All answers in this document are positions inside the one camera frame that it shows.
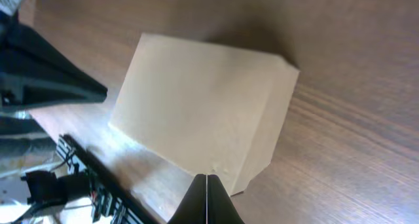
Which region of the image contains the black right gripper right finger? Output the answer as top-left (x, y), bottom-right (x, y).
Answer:
top-left (207, 175), bottom-right (244, 224)

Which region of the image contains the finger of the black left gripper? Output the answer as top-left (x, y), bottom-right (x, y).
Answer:
top-left (1, 24), bottom-right (107, 103)

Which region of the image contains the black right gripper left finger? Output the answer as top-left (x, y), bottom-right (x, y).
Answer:
top-left (168, 174), bottom-right (207, 224)

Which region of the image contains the brown cardboard box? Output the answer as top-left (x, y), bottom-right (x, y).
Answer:
top-left (109, 33), bottom-right (299, 195)

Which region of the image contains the black device under table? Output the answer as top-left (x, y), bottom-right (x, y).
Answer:
top-left (20, 170), bottom-right (91, 204)

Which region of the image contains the black table edge rail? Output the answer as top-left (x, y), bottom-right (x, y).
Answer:
top-left (56, 134), bottom-right (159, 224)

